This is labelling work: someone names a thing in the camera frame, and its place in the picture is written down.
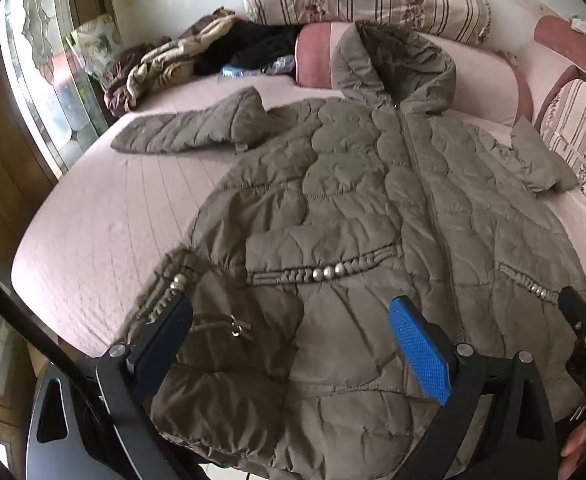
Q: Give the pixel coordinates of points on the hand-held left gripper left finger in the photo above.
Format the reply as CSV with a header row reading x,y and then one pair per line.
x,y
165,340

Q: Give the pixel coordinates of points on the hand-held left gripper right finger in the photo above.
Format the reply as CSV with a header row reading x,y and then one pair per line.
x,y
418,355

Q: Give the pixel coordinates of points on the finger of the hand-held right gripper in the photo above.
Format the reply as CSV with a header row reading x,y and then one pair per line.
x,y
583,317

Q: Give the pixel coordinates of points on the olive quilted hooded jacket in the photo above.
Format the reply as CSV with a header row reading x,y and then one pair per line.
x,y
348,185

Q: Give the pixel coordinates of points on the black clothes pile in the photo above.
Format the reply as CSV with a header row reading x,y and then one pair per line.
x,y
253,45

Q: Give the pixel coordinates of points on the person's right hand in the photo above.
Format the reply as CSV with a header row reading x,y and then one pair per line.
x,y
578,442

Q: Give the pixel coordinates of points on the pink quilted bed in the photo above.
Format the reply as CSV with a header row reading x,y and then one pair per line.
x,y
98,200

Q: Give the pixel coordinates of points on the long striped floral cushion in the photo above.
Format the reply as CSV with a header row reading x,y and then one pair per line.
x,y
583,130

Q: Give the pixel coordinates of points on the pink bolster cushion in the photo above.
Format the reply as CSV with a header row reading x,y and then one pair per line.
x,y
483,80
563,40

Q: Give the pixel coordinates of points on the brown beige blanket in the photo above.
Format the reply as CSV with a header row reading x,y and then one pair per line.
x,y
163,65

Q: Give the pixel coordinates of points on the white crumpled cloth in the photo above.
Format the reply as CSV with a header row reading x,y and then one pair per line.
x,y
584,25

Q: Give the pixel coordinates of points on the clear plastic bottle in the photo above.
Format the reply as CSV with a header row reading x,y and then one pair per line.
x,y
280,64

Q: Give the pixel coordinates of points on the green floral pillow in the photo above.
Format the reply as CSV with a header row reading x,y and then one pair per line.
x,y
98,40

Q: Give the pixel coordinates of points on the stained glass window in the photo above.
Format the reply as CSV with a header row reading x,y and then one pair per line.
x,y
38,60

